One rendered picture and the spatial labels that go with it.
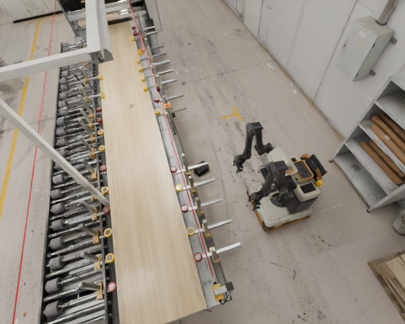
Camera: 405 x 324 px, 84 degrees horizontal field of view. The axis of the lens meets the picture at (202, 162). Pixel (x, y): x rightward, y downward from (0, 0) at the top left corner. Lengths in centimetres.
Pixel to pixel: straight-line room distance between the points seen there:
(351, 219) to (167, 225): 248
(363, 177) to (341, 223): 76
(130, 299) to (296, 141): 327
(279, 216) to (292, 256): 53
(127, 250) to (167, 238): 39
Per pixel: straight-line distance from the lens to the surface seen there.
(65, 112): 401
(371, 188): 389
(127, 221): 251
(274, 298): 316
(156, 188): 256
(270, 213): 307
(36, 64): 156
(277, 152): 218
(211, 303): 249
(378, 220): 388
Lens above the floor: 310
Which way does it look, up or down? 57 degrees down
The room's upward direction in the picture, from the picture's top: 8 degrees counter-clockwise
